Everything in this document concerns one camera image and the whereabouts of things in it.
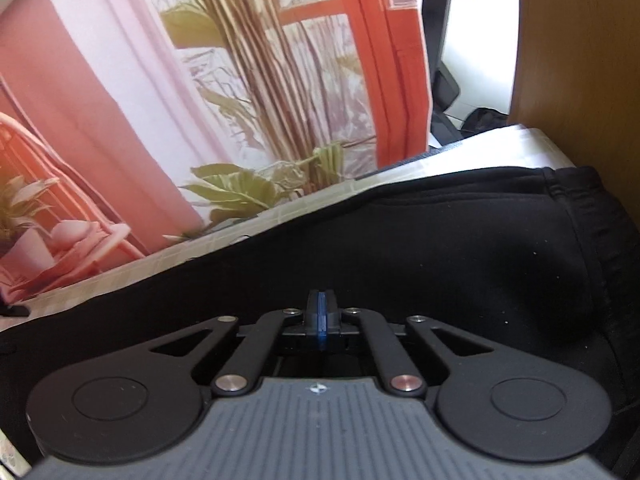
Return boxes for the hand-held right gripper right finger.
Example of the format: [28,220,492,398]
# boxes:
[322,290,497,397]

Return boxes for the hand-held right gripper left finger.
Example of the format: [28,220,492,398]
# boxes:
[149,290,324,396]

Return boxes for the black pants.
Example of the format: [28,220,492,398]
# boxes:
[0,165,640,480]

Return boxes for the dark cloth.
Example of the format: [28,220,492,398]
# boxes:
[459,107,512,137]

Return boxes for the printed room scene backdrop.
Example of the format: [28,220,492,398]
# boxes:
[0,0,434,307]

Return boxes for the black tripod stand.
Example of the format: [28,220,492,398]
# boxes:
[421,0,477,150]

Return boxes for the wooden cabinet side panel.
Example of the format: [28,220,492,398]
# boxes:
[509,0,640,211]

